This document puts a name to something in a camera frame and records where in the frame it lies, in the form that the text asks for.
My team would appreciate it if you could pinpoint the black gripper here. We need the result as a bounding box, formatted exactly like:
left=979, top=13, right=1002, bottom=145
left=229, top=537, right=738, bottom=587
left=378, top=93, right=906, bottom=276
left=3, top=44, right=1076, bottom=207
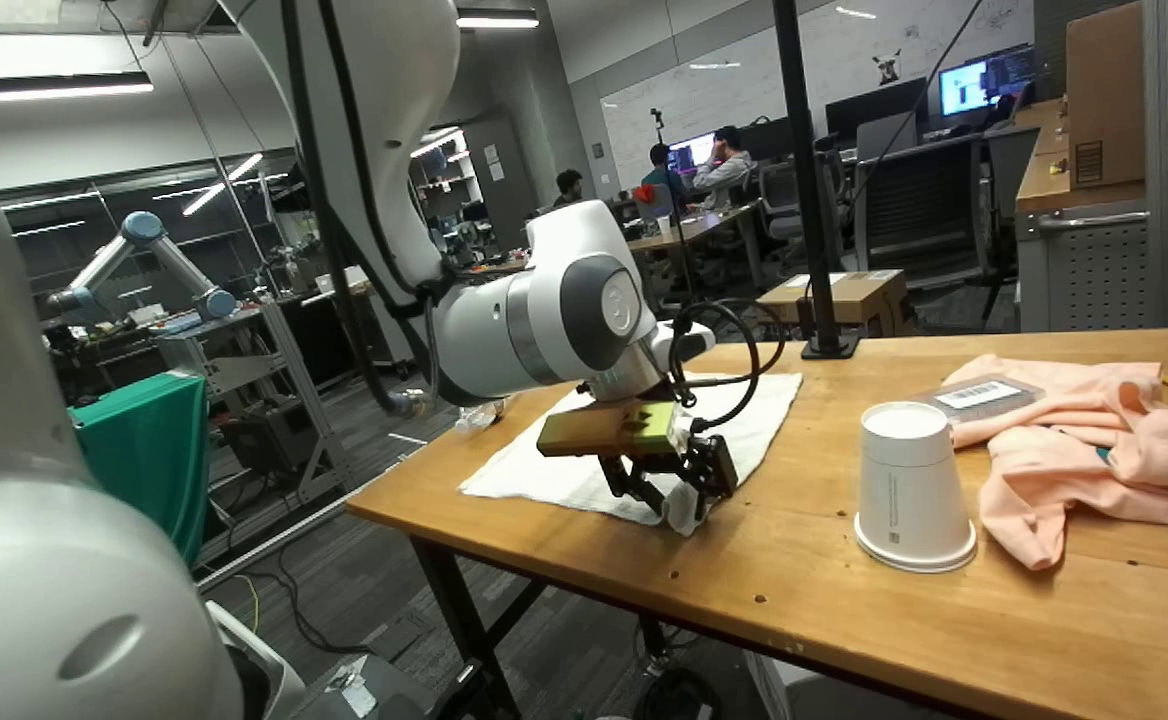
left=595, top=427, right=745, bottom=530

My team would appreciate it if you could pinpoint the white terry towel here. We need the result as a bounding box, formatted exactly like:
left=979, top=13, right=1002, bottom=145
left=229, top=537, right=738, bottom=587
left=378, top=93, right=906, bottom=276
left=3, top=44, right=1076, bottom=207
left=456, top=367, right=807, bottom=542

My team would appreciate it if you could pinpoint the clear plastic water bottle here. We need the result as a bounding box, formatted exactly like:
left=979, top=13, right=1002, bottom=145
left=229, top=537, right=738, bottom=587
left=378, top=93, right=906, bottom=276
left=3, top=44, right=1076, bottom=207
left=452, top=397, right=513, bottom=438

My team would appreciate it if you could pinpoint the white paper cup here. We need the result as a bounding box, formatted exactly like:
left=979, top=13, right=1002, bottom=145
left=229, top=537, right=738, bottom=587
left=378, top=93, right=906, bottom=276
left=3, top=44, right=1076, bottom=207
left=853, top=397, right=984, bottom=576

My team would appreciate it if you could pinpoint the long wooden office desk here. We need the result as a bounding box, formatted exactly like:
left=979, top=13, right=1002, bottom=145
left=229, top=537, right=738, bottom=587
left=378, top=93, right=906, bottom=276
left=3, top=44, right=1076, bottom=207
left=619, top=196, right=763, bottom=293

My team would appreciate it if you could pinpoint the small wooden stool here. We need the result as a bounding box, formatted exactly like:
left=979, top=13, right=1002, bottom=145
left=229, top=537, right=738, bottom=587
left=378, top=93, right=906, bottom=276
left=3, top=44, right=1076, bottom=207
left=753, top=266, right=910, bottom=335

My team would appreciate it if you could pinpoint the person in blue shirt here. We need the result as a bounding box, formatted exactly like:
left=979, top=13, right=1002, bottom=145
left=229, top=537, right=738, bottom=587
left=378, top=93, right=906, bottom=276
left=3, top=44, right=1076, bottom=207
left=635, top=142, right=697, bottom=225

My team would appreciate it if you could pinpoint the person in dark shirt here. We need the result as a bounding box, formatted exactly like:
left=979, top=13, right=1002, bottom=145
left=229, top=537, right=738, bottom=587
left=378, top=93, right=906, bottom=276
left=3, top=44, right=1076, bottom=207
left=548, top=164, right=592, bottom=216

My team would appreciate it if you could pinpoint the white labelled card packet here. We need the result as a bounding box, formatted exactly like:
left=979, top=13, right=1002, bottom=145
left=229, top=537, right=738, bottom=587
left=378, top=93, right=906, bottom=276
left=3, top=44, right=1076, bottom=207
left=930, top=377, right=1042, bottom=422

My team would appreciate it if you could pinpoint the person in grey shirt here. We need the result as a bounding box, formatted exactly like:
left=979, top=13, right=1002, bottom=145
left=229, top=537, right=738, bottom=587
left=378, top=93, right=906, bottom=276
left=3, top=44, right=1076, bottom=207
left=691, top=126, right=763, bottom=213

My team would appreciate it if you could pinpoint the small lit monitor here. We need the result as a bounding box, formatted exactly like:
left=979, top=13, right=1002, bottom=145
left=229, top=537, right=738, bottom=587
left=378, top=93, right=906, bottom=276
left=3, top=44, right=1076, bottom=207
left=674, top=132, right=720, bottom=171

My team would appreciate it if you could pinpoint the black pole stand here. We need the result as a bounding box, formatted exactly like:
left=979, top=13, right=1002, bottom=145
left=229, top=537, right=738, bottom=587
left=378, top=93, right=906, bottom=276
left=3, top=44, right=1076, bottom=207
left=766, top=0, right=862, bottom=365

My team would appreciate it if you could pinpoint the pink cloth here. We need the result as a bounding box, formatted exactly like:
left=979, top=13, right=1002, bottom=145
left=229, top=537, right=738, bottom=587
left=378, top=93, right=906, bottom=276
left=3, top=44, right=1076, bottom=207
left=934, top=347, right=1168, bottom=576

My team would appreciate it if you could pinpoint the grey metal shelf cart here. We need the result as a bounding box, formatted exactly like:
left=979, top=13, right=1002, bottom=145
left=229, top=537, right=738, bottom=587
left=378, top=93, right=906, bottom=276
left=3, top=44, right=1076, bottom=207
left=155, top=296, right=357, bottom=537

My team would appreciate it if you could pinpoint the white perforated cabinet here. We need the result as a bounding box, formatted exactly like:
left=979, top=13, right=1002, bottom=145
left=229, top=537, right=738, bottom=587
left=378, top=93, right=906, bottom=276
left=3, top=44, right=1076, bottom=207
left=1017, top=186, right=1168, bottom=335

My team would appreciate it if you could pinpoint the short ceiling light bar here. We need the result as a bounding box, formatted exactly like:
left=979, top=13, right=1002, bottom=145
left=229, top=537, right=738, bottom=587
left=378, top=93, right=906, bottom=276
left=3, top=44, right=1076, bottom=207
left=452, top=9, right=543, bottom=37

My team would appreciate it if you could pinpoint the lit computer monitor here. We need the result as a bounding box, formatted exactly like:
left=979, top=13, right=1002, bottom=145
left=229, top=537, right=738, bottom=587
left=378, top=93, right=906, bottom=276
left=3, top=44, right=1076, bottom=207
left=934, top=54, right=1040, bottom=129

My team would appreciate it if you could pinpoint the green bin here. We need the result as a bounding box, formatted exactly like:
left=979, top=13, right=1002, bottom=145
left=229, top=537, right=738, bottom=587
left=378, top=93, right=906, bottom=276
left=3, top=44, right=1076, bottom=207
left=67, top=367, right=215, bottom=567

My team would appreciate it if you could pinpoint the large cardboard box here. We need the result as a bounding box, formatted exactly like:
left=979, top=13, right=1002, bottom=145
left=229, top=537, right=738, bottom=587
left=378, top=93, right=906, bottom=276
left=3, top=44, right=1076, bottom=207
left=1061, top=0, right=1168, bottom=194

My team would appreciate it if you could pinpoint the long ceiling light panel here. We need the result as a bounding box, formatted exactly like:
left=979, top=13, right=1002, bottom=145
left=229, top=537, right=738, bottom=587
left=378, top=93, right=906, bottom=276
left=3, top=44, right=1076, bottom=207
left=0, top=74, right=158, bottom=108

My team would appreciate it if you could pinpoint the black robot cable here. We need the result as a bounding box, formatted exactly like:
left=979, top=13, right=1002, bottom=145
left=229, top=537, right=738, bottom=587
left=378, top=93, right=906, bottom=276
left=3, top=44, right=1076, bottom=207
left=276, top=0, right=790, bottom=432

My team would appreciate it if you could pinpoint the grey metal post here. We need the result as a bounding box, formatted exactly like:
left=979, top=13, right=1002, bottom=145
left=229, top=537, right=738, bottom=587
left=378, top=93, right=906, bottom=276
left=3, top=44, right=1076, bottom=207
left=1137, top=0, right=1168, bottom=332

